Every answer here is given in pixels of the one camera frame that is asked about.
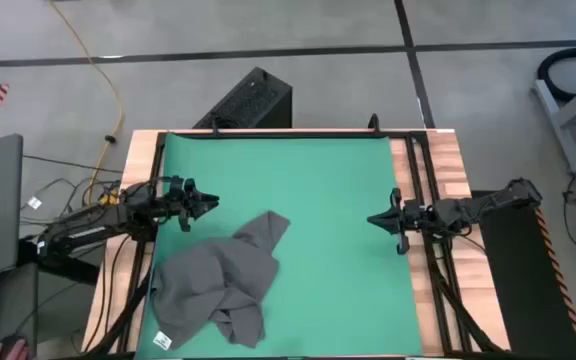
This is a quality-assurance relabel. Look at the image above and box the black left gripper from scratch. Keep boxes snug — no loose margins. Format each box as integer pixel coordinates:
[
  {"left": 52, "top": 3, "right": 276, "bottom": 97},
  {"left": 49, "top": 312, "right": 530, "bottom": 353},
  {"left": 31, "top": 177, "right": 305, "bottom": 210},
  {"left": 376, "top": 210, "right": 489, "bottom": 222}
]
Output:
[{"left": 160, "top": 174, "right": 221, "bottom": 232}]

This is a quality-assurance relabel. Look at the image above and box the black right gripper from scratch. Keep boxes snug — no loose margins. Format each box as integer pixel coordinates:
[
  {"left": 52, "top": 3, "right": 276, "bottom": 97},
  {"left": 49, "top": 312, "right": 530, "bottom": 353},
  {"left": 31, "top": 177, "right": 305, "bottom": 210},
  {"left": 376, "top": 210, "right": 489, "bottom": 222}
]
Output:
[{"left": 366, "top": 187, "right": 437, "bottom": 256}]

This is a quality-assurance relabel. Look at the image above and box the grey towel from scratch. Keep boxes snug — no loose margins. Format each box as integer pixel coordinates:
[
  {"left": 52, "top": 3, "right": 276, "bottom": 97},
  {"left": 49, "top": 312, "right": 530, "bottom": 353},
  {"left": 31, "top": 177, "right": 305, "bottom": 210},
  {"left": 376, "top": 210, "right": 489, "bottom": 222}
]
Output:
[{"left": 150, "top": 210, "right": 292, "bottom": 351}]

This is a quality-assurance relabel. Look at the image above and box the green table mat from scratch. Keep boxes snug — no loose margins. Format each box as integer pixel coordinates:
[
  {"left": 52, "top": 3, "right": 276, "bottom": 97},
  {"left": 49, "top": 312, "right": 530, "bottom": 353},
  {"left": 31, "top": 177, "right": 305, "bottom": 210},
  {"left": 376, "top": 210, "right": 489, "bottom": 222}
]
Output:
[{"left": 134, "top": 132, "right": 424, "bottom": 360}]

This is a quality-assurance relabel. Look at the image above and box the black computer tower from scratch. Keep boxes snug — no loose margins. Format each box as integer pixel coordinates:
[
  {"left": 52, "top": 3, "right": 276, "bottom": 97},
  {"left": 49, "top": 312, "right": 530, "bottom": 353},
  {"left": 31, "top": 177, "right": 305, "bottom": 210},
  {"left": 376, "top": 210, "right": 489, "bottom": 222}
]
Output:
[{"left": 192, "top": 66, "right": 293, "bottom": 130}]

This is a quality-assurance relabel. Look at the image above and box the black desk crossbar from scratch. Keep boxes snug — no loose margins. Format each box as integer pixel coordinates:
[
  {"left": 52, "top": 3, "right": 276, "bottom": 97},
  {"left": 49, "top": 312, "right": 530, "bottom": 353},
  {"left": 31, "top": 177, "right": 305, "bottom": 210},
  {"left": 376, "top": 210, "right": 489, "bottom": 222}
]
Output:
[{"left": 17, "top": 242, "right": 102, "bottom": 286}]

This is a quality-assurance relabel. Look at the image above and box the grey metal stand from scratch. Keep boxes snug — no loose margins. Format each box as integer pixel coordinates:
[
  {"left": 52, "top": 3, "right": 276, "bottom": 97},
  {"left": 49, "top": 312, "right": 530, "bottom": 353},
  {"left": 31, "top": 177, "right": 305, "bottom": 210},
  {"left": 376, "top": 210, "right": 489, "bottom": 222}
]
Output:
[{"left": 531, "top": 69, "right": 576, "bottom": 175}]

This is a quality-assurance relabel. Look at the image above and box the grey desk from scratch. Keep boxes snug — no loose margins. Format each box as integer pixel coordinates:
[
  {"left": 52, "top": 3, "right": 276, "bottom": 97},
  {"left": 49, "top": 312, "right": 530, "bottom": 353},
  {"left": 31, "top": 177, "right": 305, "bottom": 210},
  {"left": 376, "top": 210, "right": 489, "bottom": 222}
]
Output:
[{"left": 0, "top": 262, "right": 39, "bottom": 360}]

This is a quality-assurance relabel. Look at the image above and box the person's hand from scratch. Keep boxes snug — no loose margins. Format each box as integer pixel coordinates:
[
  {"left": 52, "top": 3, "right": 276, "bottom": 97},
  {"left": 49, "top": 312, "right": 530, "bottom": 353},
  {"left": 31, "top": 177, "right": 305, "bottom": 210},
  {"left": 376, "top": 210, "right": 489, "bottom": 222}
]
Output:
[{"left": 0, "top": 338, "right": 32, "bottom": 360}]

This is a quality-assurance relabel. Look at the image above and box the black aluminium table frame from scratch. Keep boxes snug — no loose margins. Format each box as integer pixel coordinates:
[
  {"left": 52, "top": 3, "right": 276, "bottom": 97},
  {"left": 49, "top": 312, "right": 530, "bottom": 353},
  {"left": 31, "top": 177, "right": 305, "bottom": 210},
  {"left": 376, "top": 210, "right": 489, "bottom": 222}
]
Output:
[{"left": 85, "top": 127, "right": 512, "bottom": 360}]

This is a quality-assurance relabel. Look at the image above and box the yellow floor cable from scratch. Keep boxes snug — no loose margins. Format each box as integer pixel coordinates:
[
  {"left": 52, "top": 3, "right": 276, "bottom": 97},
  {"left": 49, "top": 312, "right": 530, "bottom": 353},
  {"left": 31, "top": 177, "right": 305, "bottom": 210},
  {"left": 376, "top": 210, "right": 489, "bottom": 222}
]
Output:
[{"left": 47, "top": 0, "right": 125, "bottom": 206}]

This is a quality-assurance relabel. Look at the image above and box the black vacuum hose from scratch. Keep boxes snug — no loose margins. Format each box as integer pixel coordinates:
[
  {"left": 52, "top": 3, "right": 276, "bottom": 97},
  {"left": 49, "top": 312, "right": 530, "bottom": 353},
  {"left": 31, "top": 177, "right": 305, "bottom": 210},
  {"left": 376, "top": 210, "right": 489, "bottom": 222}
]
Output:
[{"left": 537, "top": 46, "right": 576, "bottom": 104}]

